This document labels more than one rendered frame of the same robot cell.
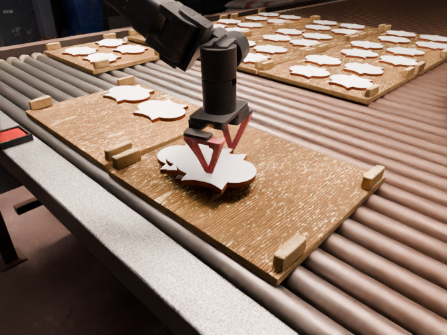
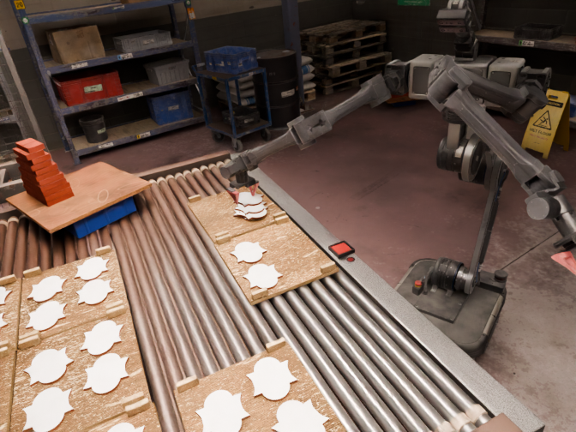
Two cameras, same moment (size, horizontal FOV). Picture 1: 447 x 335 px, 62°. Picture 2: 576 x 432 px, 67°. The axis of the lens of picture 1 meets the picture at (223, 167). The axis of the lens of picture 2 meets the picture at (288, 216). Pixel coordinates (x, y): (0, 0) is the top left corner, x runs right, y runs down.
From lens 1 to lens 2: 2.41 m
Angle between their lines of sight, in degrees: 115
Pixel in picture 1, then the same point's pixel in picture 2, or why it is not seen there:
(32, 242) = not seen: outside the picture
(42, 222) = not seen: outside the picture
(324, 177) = (208, 204)
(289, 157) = (210, 214)
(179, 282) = (275, 189)
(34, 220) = not seen: outside the picture
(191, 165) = (257, 199)
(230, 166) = (243, 197)
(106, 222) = (292, 205)
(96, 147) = (292, 229)
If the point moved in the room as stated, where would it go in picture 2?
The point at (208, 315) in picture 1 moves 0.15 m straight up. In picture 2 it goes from (271, 184) to (268, 157)
